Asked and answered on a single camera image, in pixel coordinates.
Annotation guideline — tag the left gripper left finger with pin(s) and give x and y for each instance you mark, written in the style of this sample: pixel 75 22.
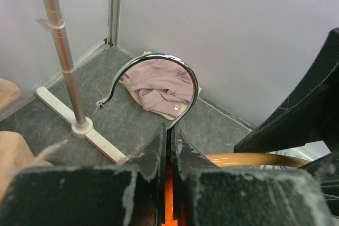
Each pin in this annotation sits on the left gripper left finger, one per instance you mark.
pixel 128 194

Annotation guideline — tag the orange t shirt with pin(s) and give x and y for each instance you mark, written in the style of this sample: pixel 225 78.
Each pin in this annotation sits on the orange t shirt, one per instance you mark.
pixel 169 205

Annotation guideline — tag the beige t shirt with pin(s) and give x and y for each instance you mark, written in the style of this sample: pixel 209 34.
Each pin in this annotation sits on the beige t shirt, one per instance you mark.
pixel 15 153

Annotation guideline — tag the white metal clothes rack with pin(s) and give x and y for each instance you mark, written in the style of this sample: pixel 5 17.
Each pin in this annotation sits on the white metal clothes rack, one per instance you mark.
pixel 82 126

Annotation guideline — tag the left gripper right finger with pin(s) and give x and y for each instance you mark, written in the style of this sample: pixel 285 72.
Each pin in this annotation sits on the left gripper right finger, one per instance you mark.
pixel 205 194

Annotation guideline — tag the cream folded t shirt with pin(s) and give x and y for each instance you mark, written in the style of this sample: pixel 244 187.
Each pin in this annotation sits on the cream folded t shirt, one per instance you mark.
pixel 159 107

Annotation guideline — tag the orange plastic hanger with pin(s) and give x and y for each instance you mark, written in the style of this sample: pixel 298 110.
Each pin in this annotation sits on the orange plastic hanger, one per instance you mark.
pixel 166 85

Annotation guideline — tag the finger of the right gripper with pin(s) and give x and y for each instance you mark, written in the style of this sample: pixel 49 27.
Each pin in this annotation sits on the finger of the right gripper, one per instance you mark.
pixel 308 114
pixel 325 171

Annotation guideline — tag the lilac t shirt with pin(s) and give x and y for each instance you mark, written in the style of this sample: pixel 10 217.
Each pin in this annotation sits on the lilac t shirt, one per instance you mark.
pixel 161 85

